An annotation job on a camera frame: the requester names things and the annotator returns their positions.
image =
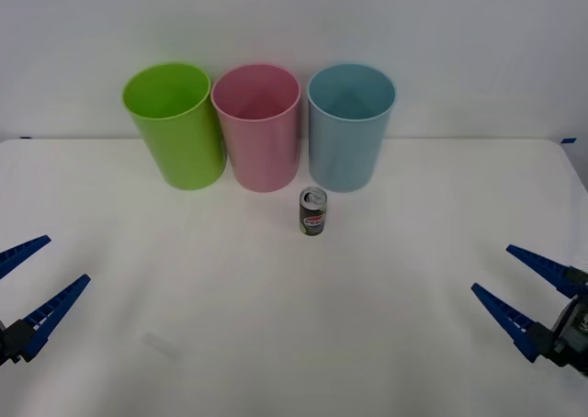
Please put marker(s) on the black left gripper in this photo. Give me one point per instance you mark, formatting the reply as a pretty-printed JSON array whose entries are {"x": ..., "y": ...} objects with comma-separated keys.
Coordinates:
[{"x": 3, "y": 343}]

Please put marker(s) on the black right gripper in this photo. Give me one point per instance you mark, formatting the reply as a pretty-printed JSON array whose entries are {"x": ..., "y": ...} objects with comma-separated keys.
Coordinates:
[{"x": 572, "y": 339}]

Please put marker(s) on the black drink can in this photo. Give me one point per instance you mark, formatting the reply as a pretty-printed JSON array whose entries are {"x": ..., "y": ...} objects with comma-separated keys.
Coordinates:
[{"x": 313, "y": 217}]

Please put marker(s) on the green plastic bin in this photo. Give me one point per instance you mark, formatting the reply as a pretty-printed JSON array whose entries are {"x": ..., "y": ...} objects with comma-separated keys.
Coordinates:
[{"x": 184, "y": 150}]

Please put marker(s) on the pale blue plastic bin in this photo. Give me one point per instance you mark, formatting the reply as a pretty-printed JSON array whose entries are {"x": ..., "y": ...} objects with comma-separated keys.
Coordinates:
[{"x": 342, "y": 155}]

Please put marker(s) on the pink plastic bin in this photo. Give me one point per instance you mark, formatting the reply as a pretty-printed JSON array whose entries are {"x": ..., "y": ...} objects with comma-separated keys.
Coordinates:
[{"x": 264, "y": 155}]

